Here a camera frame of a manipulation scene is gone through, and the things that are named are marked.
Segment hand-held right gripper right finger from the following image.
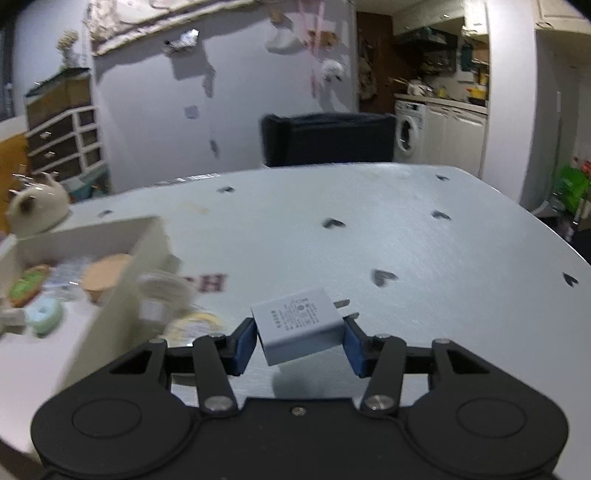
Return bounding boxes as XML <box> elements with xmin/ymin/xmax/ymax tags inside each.
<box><xmin>342</xmin><ymin>318</ymin><xmax>502</xmax><ymax>414</ymax></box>

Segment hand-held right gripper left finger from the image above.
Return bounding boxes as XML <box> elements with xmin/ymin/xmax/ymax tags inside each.
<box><xmin>99</xmin><ymin>318</ymin><xmax>257</xmax><ymax>415</ymax></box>

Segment white charger adapter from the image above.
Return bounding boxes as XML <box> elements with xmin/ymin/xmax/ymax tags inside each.
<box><xmin>250</xmin><ymin>287</ymin><xmax>361</xmax><ymax>366</ymax></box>

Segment white cardboard box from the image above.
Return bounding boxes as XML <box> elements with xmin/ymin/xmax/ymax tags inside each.
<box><xmin>0</xmin><ymin>216</ymin><xmax>183</xmax><ymax>444</ymax></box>

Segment yellow and white packet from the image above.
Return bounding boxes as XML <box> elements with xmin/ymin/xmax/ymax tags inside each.
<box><xmin>164</xmin><ymin>311</ymin><xmax>227</xmax><ymax>344</ymax></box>

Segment round tan coaster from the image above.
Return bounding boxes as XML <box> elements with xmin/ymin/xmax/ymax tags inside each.
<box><xmin>82</xmin><ymin>254</ymin><xmax>134</xmax><ymax>303</ymax></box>

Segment clear plastic packet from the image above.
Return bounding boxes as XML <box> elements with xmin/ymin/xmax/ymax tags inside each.
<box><xmin>48</xmin><ymin>258</ymin><xmax>93</xmax><ymax>301</ymax></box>

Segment dark chair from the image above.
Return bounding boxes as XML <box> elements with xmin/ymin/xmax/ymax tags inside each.
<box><xmin>261</xmin><ymin>112</ymin><xmax>398</xmax><ymax>168</ymax></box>

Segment cork coaster with green elephant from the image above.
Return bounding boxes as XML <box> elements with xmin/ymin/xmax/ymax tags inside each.
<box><xmin>9</xmin><ymin>264</ymin><xmax>54</xmax><ymax>308</ymax></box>

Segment white washing machine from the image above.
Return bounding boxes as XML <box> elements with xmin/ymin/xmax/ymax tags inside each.
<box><xmin>394</xmin><ymin>99</ymin><xmax>428</xmax><ymax>163</ymax></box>

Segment small white object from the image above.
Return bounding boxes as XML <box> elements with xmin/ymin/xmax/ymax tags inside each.
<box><xmin>0</xmin><ymin>308</ymin><xmax>26</xmax><ymax>335</ymax></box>

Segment white lower kitchen cabinet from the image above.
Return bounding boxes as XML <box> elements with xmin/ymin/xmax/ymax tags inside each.
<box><xmin>425</xmin><ymin>104</ymin><xmax>489</xmax><ymax>178</ymax></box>

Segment cat-shaped ceramic jar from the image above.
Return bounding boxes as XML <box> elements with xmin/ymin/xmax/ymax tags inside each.
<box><xmin>7</xmin><ymin>172</ymin><xmax>72</xmax><ymax>238</ymax></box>

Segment white plastic drawer unit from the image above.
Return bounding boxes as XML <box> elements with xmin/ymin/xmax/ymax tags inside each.
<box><xmin>25</xmin><ymin>104</ymin><xmax>105</xmax><ymax>178</ymax></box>

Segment green bags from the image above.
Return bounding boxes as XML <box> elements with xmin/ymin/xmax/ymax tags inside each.
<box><xmin>551</xmin><ymin>159</ymin><xmax>591</xmax><ymax>217</ymax></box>

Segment white hanging plush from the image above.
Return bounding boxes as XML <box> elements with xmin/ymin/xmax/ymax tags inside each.
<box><xmin>321</xmin><ymin>59</ymin><xmax>347</xmax><ymax>84</ymax></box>

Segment white hanging cap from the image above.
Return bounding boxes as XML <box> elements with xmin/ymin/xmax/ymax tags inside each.
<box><xmin>264</xmin><ymin>25</ymin><xmax>301</xmax><ymax>54</ymax></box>

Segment pink hanging ribbon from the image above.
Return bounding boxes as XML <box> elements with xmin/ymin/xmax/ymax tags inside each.
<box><xmin>298</xmin><ymin>0</ymin><xmax>326</xmax><ymax>97</ymax></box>

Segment glass fish tank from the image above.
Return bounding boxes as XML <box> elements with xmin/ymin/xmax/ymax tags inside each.
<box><xmin>24</xmin><ymin>67</ymin><xmax>93</xmax><ymax>132</ymax></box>

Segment vase with dried flowers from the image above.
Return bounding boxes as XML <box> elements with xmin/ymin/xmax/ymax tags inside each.
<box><xmin>56</xmin><ymin>30</ymin><xmax>80</xmax><ymax>70</ymax></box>

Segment printed cartoon cloth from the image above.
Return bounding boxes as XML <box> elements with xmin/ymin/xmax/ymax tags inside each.
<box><xmin>83</xmin><ymin>0</ymin><xmax>259</xmax><ymax>56</ymax></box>

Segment white coiled cable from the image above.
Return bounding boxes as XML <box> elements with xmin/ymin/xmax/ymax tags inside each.
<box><xmin>139</xmin><ymin>270</ymin><xmax>197</xmax><ymax>324</ymax></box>

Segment green ring-shaped object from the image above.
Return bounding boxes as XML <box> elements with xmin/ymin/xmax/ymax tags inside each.
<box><xmin>25</xmin><ymin>298</ymin><xmax>65</xmax><ymax>337</ymax></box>

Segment clear wall holder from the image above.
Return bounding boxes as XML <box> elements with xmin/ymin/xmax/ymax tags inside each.
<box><xmin>163</xmin><ymin>28</ymin><xmax>200</xmax><ymax>56</ymax></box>

